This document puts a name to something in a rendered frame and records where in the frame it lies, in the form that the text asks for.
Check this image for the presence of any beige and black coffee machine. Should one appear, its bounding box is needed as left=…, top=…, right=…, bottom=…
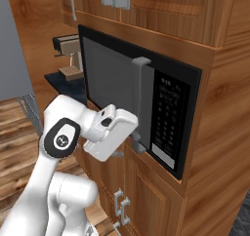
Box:
left=52, top=33, right=84, bottom=83

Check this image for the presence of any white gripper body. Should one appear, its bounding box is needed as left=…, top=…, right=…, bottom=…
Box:
left=83, top=108, right=140, bottom=163

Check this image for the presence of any wooden upper cupboard door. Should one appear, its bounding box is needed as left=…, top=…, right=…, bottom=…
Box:
left=55, top=0, right=78, bottom=28
left=120, top=0, right=236, bottom=48
left=75, top=0, right=122, bottom=22

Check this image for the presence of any grey microwave door handle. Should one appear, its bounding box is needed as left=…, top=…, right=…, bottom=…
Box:
left=131, top=56, right=152, bottom=155

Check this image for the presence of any grey lower cupboard handle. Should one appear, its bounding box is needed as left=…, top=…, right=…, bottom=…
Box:
left=112, top=221, right=123, bottom=236
left=120, top=196, right=132, bottom=225
left=113, top=187, right=124, bottom=216

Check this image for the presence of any tall wooden cabinet unit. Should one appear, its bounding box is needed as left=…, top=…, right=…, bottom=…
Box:
left=54, top=0, right=250, bottom=236

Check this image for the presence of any grey microwave door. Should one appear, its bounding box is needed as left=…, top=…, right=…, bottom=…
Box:
left=80, top=34, right=156, bottom=150

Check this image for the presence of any wooden lower cupboard door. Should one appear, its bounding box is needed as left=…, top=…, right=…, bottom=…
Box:
left=124, top=141, right=188, bottom=236
left=75, top=141, right=128, bottom=236

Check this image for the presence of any wooden cupboard door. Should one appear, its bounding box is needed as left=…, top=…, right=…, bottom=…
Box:
left=120, top=0, right=236, bottom=48
left=124, top=141, right=188, bottom=236
left=75, top=141, right=128, bottom=236
left=75, top=0, right=122, bottom=22
left=55, top=0, right=78, bottom=28

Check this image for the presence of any black microwave oven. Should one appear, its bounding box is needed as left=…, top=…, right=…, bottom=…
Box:
left=77, top=23, right=203, bottom=181

